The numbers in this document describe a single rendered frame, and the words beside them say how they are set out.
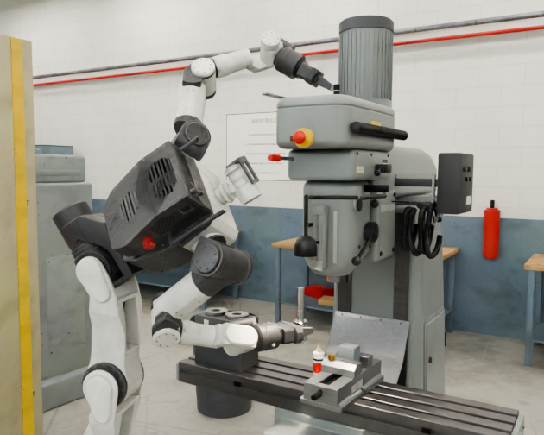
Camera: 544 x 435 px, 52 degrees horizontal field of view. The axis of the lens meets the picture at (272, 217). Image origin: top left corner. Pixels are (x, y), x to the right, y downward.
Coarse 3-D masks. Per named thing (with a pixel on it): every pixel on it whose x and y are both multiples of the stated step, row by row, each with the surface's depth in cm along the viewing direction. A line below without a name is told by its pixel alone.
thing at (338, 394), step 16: (368, 368) 192; (304, 384) 179; (320, 384) 178; (336, 384) 177; (352, 384) 182; (368, 384) 191; (304, 400) 179; (320, 400) 176; (336, 400) 173; (352, 400) 179
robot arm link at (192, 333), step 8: (152, 312) 162; (152, 320) 160; (184, 320) 166; (184, 328) 163; (192, 328) 164; (200, 328) 166; (208, 328) 167; (184, 336) 163; (192, 336) 164; (200, 336) 165; (208, 336) 166; (184, 344) 165; (192, 344) 165; (200, 344) 166; (208, 344) 167
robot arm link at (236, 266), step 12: (228, 252) 145; (240, 252) 152; (228, 264) 145; (240, 264) 149; (192, 276) 151; (216, 276) 145; (228, 276) 147; (240, 276) 150; (204, 288) 150; (216, 288) 150
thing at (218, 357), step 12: (204, 312) 219; (216, 312) 214; (228, 312) 214; (240, 312) 214; (204, 324) 214; (216, 324) 210; (204, 348) 214; (204, 360) 215; (216, 360) 212; (228, 360) 208; (240, 360) 206; (252, 360) 212; (240, 372) 206
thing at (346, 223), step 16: (304, 192) 188; (320, 192) 184; (336, 192) 181; (352, 192) 181; (368, 192) 191; (336, 208) 181; (352, 208) 182; (368, 208) 192; (336, 224) 182; (352, 224) 182; (336, 240) 182; (352, 240) 183; (336, 256) 182; (352, 256) 183; (320, 272) 186; (336, 272) 184
